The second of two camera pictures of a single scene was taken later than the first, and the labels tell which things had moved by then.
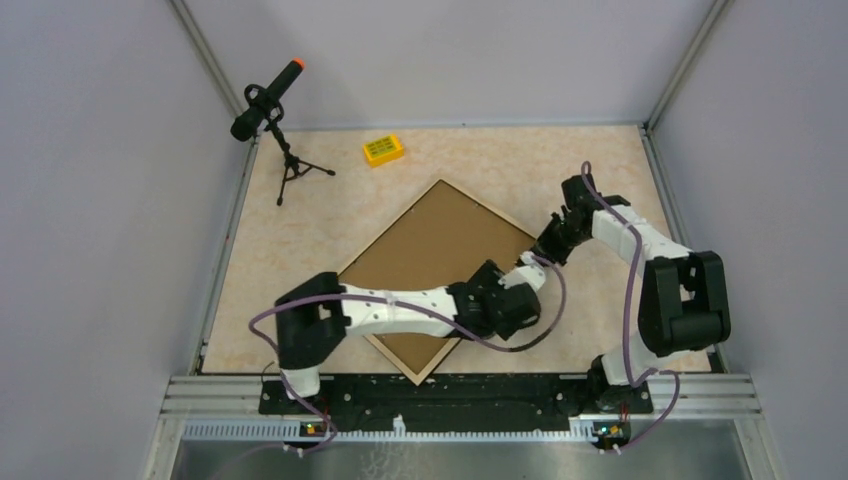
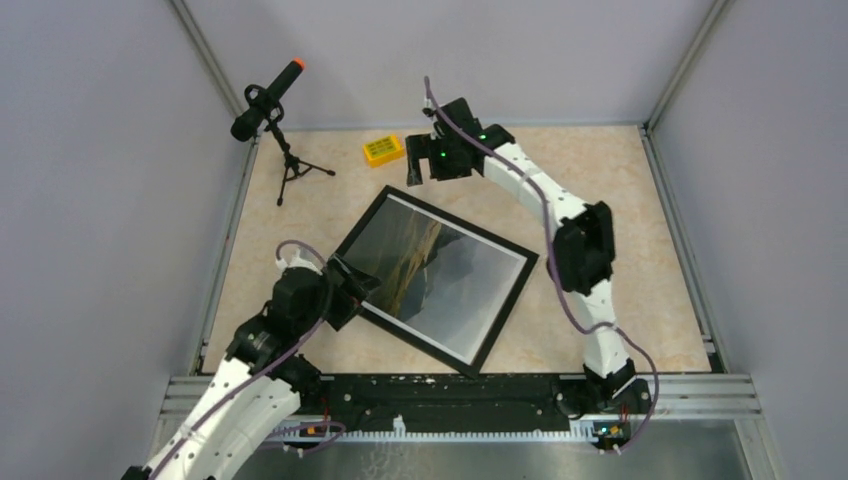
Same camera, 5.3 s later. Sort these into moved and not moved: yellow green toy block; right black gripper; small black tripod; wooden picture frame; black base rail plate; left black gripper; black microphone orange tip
Moved: wooden picture frame; right black gripper; left black gripper
Not moved: small black tripod; yellow green toy block; black base rail plate; black microphone orange tip
